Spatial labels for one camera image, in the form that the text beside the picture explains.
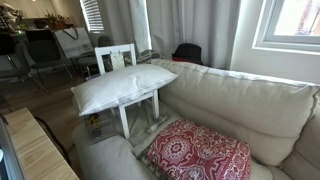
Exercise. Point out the large beige pillow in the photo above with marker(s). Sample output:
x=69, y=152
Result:
x=120, y=86

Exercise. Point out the small white wooden chair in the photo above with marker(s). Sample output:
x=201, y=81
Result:
x=119, y=50

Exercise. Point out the black office chair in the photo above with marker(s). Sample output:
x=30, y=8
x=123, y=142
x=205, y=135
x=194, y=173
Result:
x=44, y=51

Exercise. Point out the beige fabric sofa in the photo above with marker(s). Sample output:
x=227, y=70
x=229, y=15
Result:
x=278, y=118

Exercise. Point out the clear plastic water bottle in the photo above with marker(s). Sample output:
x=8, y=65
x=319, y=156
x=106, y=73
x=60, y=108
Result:
x=158, y=124

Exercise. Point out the clear plastic storage box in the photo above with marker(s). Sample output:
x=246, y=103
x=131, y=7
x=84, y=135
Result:
x=107, y=126

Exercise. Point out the red patterned cushion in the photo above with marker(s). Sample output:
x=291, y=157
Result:
x=185, y=150

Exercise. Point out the grey white curtain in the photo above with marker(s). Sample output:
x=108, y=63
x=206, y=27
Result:
x=162, y=25

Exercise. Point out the white tote bag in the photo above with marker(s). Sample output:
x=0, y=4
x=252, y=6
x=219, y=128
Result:
x=74, y=42

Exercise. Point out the window blinds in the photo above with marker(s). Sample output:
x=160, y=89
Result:
x=92, y=15

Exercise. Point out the potted plants on table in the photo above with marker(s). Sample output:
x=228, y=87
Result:
x=54, y=22

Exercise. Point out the window with white frame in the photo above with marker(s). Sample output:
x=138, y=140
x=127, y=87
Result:
x=289, y=25

